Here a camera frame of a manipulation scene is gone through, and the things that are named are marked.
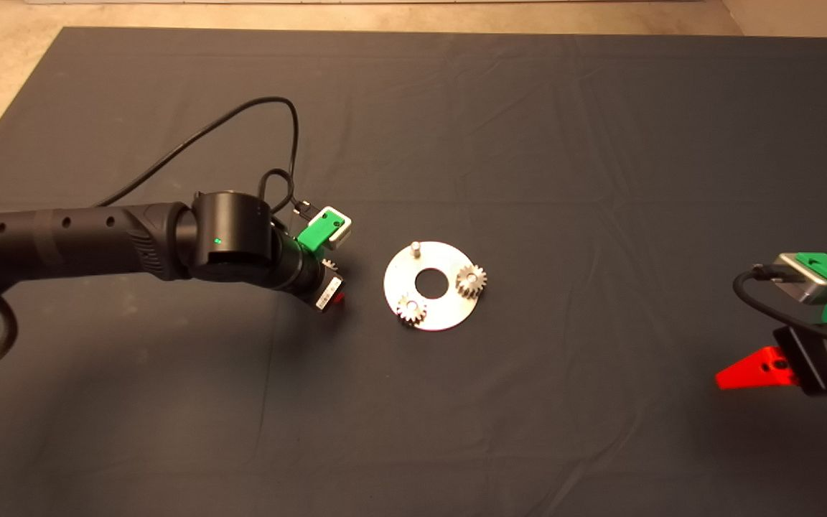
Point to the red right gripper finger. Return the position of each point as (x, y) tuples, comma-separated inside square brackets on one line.
[(758, 371)]

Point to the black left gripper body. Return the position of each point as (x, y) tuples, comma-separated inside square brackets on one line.
[(326, 287)]

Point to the small steel planetary gear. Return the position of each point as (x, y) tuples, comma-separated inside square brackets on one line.
[(415, 316), (474, 287), (330, 266)]

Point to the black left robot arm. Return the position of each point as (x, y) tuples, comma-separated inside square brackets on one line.
[(97, 240)]

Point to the round metal carrier plate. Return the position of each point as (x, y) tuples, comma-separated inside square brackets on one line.
[(442, 316)]

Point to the dark grey table cloth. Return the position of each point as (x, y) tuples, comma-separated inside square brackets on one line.
[(600, 431)]

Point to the green left camera mount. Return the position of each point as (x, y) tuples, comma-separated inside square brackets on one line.
[(315, 231)]

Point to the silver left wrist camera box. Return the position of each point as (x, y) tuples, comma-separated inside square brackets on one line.
[(342, 228)]

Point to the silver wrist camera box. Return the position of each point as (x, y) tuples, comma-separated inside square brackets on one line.
[(342, 228), (808, 281)]

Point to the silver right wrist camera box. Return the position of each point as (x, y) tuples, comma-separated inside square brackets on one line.
[(808, 281)]

